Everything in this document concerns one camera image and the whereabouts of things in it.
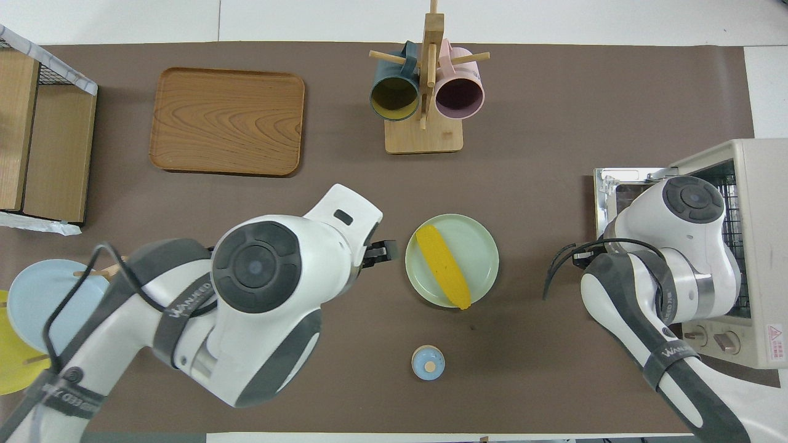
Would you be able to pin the brown wooden tray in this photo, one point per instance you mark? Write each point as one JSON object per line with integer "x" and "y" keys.
{"x": 228, "y": 121}

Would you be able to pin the pink mug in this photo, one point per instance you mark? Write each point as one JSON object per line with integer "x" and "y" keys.
{"x": 460, "y": 97}

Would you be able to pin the dark blue mug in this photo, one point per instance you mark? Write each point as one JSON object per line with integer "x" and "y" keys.
{"x": 394, "y": 98}

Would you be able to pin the yellow corn cob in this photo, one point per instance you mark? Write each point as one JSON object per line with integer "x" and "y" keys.
{"x": 443, "y": 267}

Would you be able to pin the light blue plate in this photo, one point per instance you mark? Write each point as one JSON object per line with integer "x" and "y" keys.
{"x": 34, "y": 295}

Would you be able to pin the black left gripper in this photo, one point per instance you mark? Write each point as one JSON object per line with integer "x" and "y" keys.
{"x": 377, "y": 253}

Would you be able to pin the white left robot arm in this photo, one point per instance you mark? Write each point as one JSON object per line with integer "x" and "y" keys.
{"x": 258, "y": 277}

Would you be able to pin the beige toaster oven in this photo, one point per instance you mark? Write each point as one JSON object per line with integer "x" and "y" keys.
{"x": 763, "y": 246}

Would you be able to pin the wooden mug tree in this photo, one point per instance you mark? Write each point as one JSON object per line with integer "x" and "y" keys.
{"x": 425, "y": 135}

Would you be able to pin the wooden plate rack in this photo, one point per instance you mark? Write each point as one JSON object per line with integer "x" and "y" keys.
{"x": 101, "y": 269}

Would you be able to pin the pale green plate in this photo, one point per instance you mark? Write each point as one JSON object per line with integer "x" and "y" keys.
{"x": 477, "y": 252}

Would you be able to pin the brown table mat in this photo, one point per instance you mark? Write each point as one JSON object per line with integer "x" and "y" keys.
{"x": 523, "y": 123}

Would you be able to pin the yellow plate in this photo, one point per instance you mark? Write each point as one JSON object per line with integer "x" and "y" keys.
{"x": 12, "y": 369}

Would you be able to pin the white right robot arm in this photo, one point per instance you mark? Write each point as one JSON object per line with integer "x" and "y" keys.
{"x": 689, "y": 246}

